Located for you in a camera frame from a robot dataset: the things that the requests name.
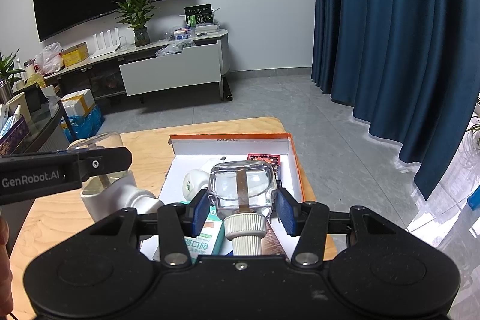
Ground white plastic bag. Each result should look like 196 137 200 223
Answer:
34 42 64 74

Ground white plastic bottle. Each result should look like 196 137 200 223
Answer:
182 157 222 201

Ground clear bottle smooth white cap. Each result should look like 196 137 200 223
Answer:
67 132 159 224

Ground group of medicine boxes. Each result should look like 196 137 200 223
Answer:
0 103 24 138

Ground television cabinet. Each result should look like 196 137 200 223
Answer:
45 28 230 104

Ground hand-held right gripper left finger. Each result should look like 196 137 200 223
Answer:
90 189 209 267

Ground clear bottle ribbed cap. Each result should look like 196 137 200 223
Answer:
208 160 279 256

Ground teal white mask packet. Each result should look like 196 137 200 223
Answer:
183 207 226 258

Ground small green plant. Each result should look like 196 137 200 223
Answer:
466 113 480 149

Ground blue curtain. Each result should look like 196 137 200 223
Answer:
311 0 480 201

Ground potted bamboo plant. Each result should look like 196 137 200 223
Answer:
112 0 162 48

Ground cardboard carton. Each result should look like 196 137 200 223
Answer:
60 88 97 117

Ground blue plastic bag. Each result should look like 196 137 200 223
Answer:
61 104 106 143

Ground dark coffee table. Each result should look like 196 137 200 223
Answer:
0 95 73 157

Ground rose gold tube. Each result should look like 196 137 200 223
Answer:
262 218 286 256

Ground person's left hand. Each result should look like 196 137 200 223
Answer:
0 218 13 307

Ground steel cup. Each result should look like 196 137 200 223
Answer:
0 79 14 104

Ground dark playing card box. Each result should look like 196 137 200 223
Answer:
247 153 282 180

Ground yellow box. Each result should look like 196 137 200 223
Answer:
61 42 90 67

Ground leafy green plant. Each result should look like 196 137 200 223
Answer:
0 49 25 85

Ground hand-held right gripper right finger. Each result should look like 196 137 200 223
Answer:
275 187 411 267

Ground black roll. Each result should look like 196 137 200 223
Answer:
221 76 234 103

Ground orange cardboard box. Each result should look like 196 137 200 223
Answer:
140 133 337 263

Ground clear plastic bags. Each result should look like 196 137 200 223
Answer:
155 38 196 57

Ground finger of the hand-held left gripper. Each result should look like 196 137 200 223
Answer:
56 146 133 183

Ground black green box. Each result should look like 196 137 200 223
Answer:
184 3 215 30

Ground white router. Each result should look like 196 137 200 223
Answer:
92 27 127 53

